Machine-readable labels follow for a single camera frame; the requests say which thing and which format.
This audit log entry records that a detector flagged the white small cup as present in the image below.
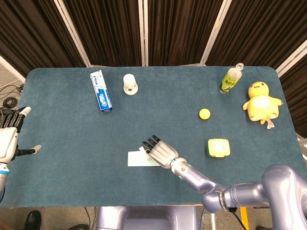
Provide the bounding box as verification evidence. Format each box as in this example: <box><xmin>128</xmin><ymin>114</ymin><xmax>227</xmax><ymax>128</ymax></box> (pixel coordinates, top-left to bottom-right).
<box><xmin>123</xmin><ymin>73</ymin><xmax>139</xmax><ymax>95</ymax></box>

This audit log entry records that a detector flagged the green box with yellow lid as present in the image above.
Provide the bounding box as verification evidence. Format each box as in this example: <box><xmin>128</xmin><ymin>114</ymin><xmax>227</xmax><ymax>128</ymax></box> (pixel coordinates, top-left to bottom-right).
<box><xmin>206</xmin><ymin>138</ymin><xmax>231</xmax><ymax>159</ymax></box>

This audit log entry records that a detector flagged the white paper bookmark with tassel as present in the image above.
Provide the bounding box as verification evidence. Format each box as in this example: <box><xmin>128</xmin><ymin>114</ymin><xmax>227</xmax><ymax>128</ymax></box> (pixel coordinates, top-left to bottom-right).
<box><xmin>127</xmin><ymin>150</ymin><xmax>161</xmax><ymax>168</ymax></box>

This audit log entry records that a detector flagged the yellow plush duck toy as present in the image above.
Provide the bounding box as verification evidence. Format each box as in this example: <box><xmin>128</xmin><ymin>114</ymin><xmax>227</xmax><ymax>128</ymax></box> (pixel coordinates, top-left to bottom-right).
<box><xmin>241</xmin><ymin>80</ymin><xmax>284</xmax><ymax>130</ymax></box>

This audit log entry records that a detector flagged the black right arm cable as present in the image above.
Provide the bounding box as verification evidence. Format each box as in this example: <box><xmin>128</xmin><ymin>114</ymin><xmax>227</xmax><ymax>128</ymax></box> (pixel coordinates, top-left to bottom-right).
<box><xmin>229</xmin><ymin>207</ymin><xmax>249</xmax><ymax>230</ymax></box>

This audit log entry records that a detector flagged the black shoe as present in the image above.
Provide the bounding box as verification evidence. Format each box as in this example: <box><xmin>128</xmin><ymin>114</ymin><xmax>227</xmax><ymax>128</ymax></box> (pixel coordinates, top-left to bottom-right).
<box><xmin>68</xmin><ymin>223</ymin><xmax>89</xmax><ymax>230</ymax></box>
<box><xmin>24</xmin><ymin>210</ymin><xmax>42</xmax><ymax>230</ymax></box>

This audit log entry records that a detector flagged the brown curtain screen panel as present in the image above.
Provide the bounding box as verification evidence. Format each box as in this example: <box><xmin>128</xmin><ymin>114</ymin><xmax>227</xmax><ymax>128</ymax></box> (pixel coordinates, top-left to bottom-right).
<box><xmin>201</xmin><ymin>0</ymin><xmax>307</xmax><ymax>71</ymax></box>
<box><xmin>0</xmin><ymin>0</ymin><xmax>91</xmax><ymax>83</ymax></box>
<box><xmin>56</xmin><ymin>0</ymin><xmax>146</xmax><ymax>68</ymax></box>
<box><xmin>143</xmin><ymin>0</ymin><xmax>231</xmax><ymax>67</ymax></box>
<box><xmin>275</xmin><ymin>40</ymin><xmax>307</xmax><ymax>138</ymax></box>

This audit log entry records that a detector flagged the blue white toothpaste box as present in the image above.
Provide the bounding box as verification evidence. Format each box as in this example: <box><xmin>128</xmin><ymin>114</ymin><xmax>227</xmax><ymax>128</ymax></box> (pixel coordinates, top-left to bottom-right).
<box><xmin>90</xmin><ymin>69</ymin><xmax>114</xmax><ymax>114</ymax></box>

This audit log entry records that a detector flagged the black floor cable with plug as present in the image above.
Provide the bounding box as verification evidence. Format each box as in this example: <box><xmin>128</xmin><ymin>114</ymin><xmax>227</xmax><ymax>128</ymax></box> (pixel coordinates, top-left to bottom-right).
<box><xmin>0</xmin><ymin>80</ymin><xmax>24</xmax><ymax>96</ymax></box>

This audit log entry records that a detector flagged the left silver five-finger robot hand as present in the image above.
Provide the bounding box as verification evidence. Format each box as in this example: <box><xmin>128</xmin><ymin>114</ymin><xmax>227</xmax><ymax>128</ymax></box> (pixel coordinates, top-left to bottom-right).
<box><xmin>0</xmin><ymin>106</ymin><xmax>43</xmax><ymax>164</ymax></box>

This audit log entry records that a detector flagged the purple robot torso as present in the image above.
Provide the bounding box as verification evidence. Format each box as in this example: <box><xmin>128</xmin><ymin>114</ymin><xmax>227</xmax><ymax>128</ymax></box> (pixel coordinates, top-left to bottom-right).
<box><xmin>95</xmin><ymin>205</ymin><xmax>200</xmax><ymax>230</ymax></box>

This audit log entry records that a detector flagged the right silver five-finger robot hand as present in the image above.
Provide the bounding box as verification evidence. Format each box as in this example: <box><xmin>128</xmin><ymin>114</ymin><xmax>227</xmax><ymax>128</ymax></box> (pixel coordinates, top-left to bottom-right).
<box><xmin>142</xmin><ymin>135</ymin><xmax>180</xmax><ymax>169</ymax></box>

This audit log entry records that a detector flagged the green label tea bottle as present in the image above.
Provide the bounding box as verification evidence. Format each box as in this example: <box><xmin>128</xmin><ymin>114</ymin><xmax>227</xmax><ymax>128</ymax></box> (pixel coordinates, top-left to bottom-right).
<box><xmin>218</xmin><ymin>62</ymin><xmax>245</xmax><ymax>94</ymax></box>

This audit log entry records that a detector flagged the black coiled floor cable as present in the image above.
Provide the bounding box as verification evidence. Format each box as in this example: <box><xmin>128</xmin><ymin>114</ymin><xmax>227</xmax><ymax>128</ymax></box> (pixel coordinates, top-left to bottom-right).
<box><xmin>2</xmin><ymin>96</ymin><xmax>19</xmax><ymax>109</ymax></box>

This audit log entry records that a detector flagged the yellow ball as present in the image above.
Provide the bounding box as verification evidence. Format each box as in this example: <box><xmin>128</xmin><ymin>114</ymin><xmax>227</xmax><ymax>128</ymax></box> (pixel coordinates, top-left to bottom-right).
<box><xmin>199</xmin><ymin>108</ymin><xmax>212</xmax><ymax>120</ymax></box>

